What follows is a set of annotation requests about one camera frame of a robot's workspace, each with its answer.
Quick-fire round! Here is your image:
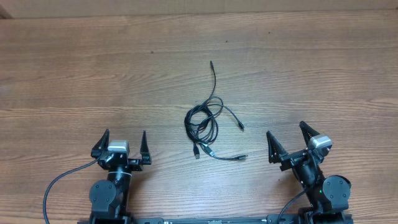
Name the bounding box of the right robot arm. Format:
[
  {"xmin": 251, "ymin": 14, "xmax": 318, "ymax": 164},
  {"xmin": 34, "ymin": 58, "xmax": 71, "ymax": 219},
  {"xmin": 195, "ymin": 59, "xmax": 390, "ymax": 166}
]
[{"xmin": 266, "ymin": 121, "xmax": 353, "ymax": 223}]

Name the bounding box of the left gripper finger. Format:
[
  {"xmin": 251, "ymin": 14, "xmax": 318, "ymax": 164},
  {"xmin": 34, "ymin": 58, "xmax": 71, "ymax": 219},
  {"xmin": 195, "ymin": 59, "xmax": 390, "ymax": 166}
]
[
  {"xmin": 91, "ymin": 129, "xmax": 109, "ymax": 158},
  {"xmin": 140, "ymin": 131, "xmax": 152, "ymax": 165}
]

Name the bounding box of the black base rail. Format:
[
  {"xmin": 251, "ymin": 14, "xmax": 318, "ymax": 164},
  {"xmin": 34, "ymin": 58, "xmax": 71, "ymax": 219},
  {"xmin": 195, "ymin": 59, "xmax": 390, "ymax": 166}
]
[{"xmin": 77, "ymin": 213, "xmax": 354, "ymax": 224}]

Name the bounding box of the black USB cable long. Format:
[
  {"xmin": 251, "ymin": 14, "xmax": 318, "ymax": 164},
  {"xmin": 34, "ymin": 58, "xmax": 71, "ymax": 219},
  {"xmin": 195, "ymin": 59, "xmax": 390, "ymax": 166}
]
[{"xmin": 183, "ymin": 60, "xmax": 248, "ymax": 161}]

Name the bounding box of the black USB cable short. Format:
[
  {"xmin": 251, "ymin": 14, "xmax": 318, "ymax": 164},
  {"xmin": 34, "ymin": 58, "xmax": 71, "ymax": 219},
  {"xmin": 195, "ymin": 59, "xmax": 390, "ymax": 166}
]
[{"xmin": 185, "ymin": 96, "xmax": 245, "ymax": 160}]

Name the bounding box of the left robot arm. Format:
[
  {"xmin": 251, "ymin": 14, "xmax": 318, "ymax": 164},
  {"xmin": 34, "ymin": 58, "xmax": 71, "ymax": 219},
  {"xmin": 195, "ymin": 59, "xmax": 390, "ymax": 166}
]
[{"xmin": 89, "ymin": 130, "xmax": 152, "ymax": 223}]

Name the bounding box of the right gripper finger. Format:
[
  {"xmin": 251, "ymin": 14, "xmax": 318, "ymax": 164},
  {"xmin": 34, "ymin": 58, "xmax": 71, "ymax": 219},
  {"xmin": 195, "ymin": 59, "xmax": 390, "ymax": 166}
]
[
  {"xmin": 299, "ymin": 121, "xmax": 320, "ymax": 145},
  {"xmin": 266, "ymin": 131, "xmax": 288, "ymax": 164}
]

